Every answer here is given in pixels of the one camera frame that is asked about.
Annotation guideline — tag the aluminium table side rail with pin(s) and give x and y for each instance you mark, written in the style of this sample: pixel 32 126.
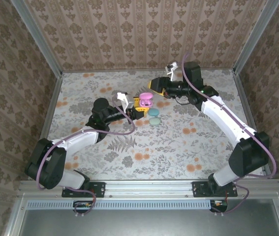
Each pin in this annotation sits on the aluminium table side rail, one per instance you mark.
pixel 247 110
pixel 51 108

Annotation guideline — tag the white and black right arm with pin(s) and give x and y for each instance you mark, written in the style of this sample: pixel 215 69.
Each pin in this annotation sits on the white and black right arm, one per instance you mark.
pixel 247 155

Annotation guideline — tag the aluminium frame post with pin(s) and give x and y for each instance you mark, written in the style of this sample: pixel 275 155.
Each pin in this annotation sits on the aluminium frame post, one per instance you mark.
pixel 255 34
pixel 36 37

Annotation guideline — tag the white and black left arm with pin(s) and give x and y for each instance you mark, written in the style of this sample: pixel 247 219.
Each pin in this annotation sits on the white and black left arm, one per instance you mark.
pixel 50 164

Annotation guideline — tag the mint green earbud charging case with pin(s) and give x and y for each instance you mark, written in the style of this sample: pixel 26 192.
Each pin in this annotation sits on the mint green earbud charging case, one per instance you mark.
pixel 154 121

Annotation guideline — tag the grey metal sheet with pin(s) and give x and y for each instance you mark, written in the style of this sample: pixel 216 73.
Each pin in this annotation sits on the grey metal sheet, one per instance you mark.
pixel 154 222

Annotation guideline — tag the pink earbud charging case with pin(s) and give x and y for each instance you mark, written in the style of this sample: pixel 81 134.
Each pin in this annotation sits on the pink earbud charging case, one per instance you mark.
pixel 146 98

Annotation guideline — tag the small controller board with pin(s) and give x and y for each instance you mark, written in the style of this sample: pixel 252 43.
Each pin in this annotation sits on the small controller board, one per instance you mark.
pixel 219 205
pixel 82 206

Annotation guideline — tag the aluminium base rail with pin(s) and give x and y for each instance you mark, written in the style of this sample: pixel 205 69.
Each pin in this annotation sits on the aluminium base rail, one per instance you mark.
pixel 149 188

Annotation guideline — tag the blue earbud charging case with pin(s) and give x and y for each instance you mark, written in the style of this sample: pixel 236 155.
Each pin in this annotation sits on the blue earbud charging case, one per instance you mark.
pixel 153 112

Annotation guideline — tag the aluminium table back rail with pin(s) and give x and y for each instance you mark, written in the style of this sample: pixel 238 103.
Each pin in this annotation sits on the aluminium table back rail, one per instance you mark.
pixel 104 71

